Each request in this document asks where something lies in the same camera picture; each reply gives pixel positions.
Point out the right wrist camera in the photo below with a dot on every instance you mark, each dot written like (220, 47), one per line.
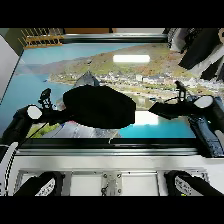
(181, 89)

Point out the black garment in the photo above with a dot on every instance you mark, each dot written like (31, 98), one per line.
(100, 106)
(199, 46)

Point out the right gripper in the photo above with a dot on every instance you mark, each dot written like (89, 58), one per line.
(170, 110)

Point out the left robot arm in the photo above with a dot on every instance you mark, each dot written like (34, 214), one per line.
(19, 124)

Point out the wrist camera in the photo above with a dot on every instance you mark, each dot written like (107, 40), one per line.
(181, 89)
(45, 95)

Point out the heap of clothes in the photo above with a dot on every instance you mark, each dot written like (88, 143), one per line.
(174, 38)

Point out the white garment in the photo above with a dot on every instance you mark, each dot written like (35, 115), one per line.
(213, 56)

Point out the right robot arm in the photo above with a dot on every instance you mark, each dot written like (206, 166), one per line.
(204, 101)

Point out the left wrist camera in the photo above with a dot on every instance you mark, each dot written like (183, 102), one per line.
(45, 95)

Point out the silver frame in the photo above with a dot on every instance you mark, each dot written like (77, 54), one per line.
(110, 160)

